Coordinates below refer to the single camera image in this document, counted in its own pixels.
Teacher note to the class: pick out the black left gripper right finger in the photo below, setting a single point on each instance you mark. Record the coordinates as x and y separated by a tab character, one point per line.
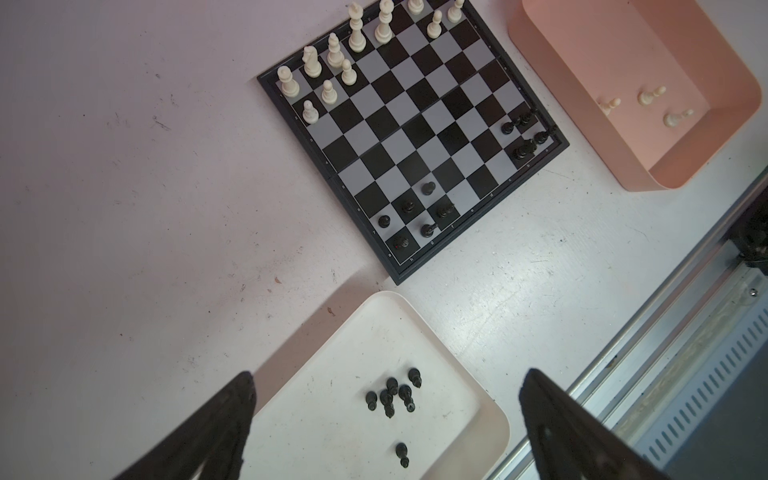
569	443

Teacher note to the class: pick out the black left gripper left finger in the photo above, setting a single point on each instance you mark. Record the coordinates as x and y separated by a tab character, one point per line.
210	443

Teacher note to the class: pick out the white chess pawn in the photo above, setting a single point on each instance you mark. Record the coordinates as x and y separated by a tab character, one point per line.
310	113

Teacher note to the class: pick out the white chess knight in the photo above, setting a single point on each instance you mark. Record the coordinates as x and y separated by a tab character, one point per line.
311	64

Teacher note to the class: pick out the white plastic tray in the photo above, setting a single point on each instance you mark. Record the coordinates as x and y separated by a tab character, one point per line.
317	426

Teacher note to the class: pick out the black chess pieces in tray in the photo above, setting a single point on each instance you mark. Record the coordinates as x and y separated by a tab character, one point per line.
394	389

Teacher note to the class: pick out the pink plastic tray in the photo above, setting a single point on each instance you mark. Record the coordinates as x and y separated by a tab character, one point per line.
653	86

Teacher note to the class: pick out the black and grey chessboard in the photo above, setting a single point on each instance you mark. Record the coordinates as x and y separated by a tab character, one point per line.
439	127

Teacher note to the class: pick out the white chess rook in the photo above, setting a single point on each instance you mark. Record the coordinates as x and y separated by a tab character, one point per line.
289	86

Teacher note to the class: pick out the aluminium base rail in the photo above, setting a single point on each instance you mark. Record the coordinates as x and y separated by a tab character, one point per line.
680	352

